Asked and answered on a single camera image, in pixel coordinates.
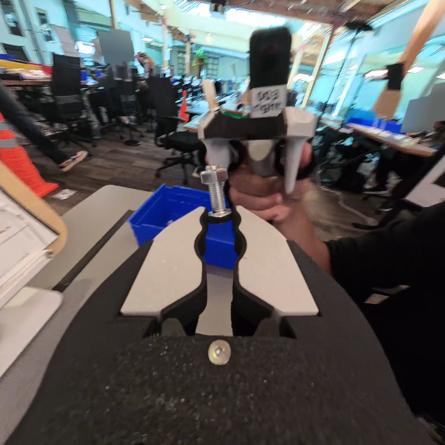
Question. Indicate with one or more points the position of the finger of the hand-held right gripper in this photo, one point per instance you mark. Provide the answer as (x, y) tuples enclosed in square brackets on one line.
[(299, 123), (217, 153)]

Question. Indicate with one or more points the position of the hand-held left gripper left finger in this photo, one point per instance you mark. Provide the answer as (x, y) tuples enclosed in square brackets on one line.
[(167, 274)]

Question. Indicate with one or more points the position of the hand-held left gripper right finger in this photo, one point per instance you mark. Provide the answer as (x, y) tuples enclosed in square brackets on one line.
[(271, 274)]

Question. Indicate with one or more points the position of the silver hex bolt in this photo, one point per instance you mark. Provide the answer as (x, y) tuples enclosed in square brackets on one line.
[(218, 198)]

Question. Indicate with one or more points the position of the blue plastic bin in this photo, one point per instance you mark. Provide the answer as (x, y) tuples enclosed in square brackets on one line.
[(163, 215)]

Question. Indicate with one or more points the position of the silver hex nut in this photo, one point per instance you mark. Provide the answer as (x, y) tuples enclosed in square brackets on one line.
[(220, 215)]

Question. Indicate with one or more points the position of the person's right forearm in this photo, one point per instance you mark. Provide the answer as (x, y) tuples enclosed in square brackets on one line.
[(382, 260)]

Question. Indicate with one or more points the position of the person's right hand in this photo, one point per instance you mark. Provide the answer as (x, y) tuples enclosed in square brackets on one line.
[(264, 198)]

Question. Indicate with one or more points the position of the black office chair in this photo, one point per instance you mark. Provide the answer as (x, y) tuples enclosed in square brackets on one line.
[(177, 139), (69, 87)]

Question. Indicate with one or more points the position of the wooden board stand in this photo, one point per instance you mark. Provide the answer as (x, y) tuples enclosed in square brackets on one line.
[(210, 95)]

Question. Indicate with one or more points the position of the orange traffic cone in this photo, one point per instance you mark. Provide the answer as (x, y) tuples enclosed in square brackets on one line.
[(184, 107), (21, 163)]

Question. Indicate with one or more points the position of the cardboard panel with black device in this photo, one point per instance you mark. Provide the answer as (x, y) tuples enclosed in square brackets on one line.
[(386, 104)]

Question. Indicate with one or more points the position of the black floor lamp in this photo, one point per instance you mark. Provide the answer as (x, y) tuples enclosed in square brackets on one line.
[(358, 26)]

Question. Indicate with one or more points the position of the wooden display board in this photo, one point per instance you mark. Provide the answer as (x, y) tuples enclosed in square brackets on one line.
[(41, 212)]

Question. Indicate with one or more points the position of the white board stand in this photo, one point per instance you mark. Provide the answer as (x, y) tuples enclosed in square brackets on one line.
[(24, 323)]

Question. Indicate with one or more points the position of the printed instruction sheet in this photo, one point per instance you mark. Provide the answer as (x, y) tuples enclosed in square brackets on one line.
[(17, 243)]

